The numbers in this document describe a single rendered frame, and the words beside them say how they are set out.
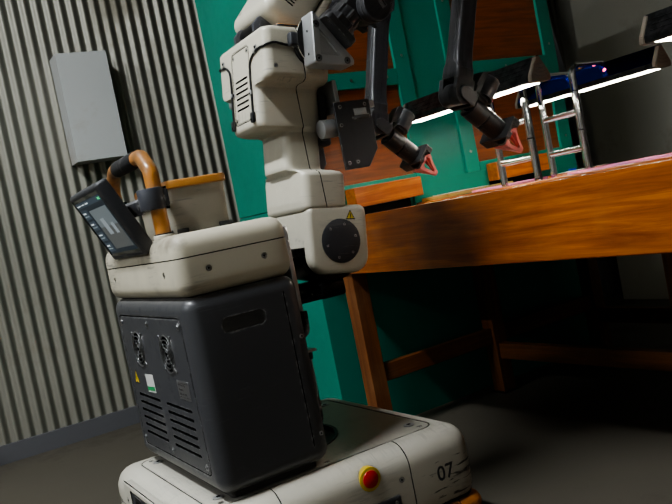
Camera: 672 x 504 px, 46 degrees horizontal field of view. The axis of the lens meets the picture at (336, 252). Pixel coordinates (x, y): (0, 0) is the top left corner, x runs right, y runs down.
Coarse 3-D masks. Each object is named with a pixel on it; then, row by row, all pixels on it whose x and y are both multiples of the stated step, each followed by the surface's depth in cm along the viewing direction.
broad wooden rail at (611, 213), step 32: (512, 192) 193; (544, 192) 185; (576, 192) 177; (608, 192) 170; (640, 192) 163; (384, 224) 240; (416, 224) 227; (448, 224) 215; (480, 224) 205; (512, 224) 195; (544, 224) 186; (576, 224) 178; (608, 224) 171; (640, 224) 164; (384, 256) 244; (416, 256) 230; (448, 256) 218; (480, 256) 207; (512, 256) 197; (544, 256) 188; (576, 256) 180; (608, 256) 173
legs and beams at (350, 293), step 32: (352, 288) 264; (480, 288) 296; (352, 320) 268; (512, 320) 303; (544, 320) 311; (608, 320) 323; (640, 320) 309; (416, 352) 279; (448, 352) 285; (512, 352) 291; (544, 352) 277; (576, 352) 265; (608, 352) 253; (640, 352) 243; (384, 384) 268; (512, 384) 298
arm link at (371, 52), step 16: (368, 32) 232; (384, 32) 231; (368, 48) 231; (384, 48) 230; (368, 64) 230; (384, 64) 230; (368, 80) 230; (384, 80) 230; (368, 96) 229; (384, 96) 229; (384, 112) 228
